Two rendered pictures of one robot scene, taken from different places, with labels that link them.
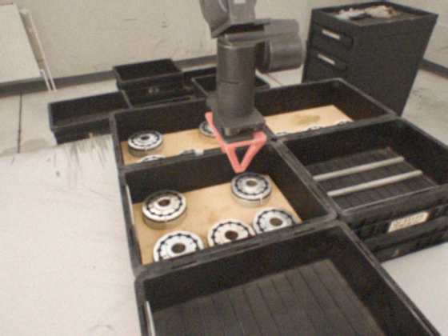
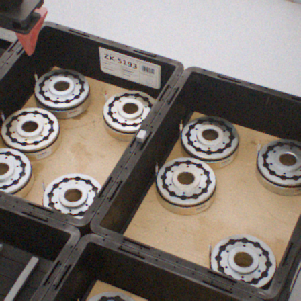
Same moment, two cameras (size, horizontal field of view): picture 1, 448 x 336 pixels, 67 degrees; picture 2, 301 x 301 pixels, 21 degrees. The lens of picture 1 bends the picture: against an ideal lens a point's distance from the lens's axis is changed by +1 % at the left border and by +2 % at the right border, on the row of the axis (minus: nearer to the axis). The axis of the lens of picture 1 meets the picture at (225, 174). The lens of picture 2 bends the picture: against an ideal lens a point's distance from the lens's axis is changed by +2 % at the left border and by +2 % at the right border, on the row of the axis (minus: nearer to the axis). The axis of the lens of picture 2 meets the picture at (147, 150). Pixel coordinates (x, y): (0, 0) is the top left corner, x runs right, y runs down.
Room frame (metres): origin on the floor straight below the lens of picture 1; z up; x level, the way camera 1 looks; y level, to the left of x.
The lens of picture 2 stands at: (1.32, -0.56, 1.95)
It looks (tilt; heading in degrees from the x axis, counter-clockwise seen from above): 50 degrees down; 135
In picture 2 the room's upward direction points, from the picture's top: 1 degrees counter-clockwise
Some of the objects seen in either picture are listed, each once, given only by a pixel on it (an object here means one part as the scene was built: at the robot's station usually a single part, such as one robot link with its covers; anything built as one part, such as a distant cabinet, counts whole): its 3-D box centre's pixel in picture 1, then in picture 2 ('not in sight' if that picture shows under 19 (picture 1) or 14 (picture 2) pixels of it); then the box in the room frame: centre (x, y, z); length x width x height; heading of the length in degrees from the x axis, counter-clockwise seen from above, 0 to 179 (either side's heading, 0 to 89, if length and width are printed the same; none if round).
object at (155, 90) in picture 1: (152, 101); not in sight; (2.12, 0.50, 0.37); 0.40 x 0.30 x 0.45; 115
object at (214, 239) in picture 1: (231, 237); (30, 129); (0.47, -0.01, 0.86); 0.10 x 0.10 x 0.01
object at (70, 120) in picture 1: (100, 143); not in sight; (1.59, 0.70, 0.37); 0.40 x 0.30 x 0.45; 114
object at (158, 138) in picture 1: (145, 139); (287, 162); (0.86, 0.24, 0.86); 0.10 x 0.10 x 0.01
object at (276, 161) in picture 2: (145, 138); (287, 160); (0.86, 0.24, 0.86); 0.05 x 0.05 x 0.01
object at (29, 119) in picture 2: (231, 235); (29, 127); (0.47, -0.01, 0.86); 0.05 x 0.05 x 0.01
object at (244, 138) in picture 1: (238, 144); not in sight; (0.46, -0.02, 1.10); 0.07 x 0.07 x 0.09; 19
